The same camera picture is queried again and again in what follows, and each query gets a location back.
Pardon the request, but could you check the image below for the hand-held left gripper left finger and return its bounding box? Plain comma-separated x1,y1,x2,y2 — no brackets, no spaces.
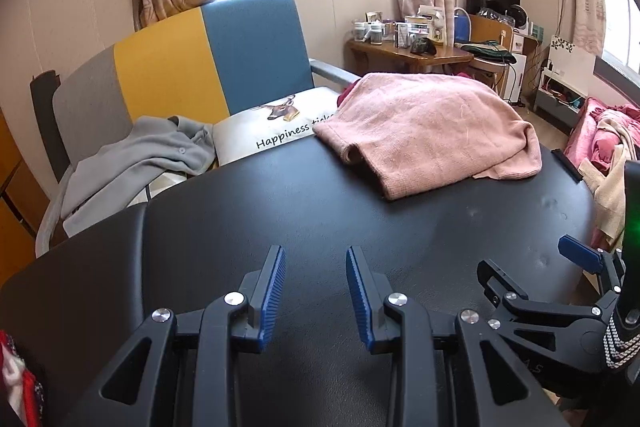
59,245,288,427

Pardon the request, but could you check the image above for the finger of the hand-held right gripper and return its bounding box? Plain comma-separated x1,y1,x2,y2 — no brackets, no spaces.
557,234,628,323
476,259,608,380

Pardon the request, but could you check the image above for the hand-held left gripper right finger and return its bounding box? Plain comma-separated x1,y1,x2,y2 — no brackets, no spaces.
345,246,571,427

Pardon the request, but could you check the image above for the pink knit sweater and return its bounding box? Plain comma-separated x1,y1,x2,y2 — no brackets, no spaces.
313,72,543,202

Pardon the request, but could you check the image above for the cream cloth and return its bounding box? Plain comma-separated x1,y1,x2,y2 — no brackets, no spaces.
577,107,632,238

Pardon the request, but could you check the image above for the pink bedding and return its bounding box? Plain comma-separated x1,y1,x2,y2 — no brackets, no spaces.
564,97,640,253

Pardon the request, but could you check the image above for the white shelf unit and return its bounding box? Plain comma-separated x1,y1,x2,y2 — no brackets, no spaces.
532,34,601,128

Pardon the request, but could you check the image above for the white printed cushion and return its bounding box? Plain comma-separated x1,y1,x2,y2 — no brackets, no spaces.
212,88,341,166

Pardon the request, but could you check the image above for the small window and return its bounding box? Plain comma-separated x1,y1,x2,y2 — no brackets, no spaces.
597,0,640,72

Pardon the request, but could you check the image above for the grey garment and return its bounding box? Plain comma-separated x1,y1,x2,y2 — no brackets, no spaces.
60,114,217,238

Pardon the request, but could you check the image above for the dark red garment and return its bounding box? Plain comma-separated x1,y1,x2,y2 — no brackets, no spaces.
336,81,360,108

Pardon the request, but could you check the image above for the dark green cloth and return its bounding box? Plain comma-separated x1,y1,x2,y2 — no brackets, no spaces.
460,41,518,65

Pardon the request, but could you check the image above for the wooden chair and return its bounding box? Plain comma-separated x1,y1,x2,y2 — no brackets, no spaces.
470,14,514,52

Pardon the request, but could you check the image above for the wooden side table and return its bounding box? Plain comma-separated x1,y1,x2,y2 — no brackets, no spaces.
346,38,473,75

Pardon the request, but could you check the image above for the grey yellow blue sofa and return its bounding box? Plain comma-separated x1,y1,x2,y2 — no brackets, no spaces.
34,0,362,258

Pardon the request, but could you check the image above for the white carton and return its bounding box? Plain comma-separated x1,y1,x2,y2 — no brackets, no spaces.
417,6,446,45

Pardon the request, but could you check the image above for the red white knitted garment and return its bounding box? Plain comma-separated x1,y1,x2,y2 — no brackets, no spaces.
0,331,45,427

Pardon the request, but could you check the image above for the wooden wardrobe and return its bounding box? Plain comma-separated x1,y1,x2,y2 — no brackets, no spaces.
0,107,56,288

